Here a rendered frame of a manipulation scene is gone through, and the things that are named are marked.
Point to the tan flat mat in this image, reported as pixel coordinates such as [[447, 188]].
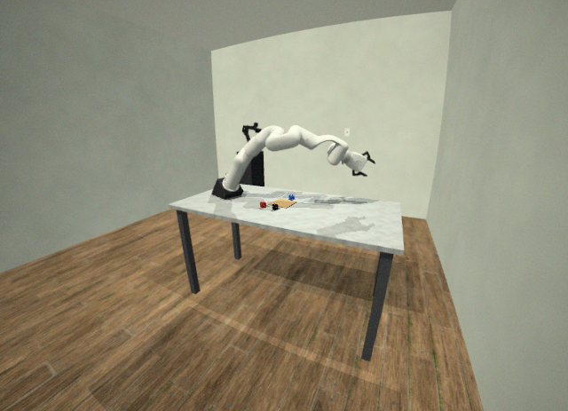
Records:
[[283, 203]]

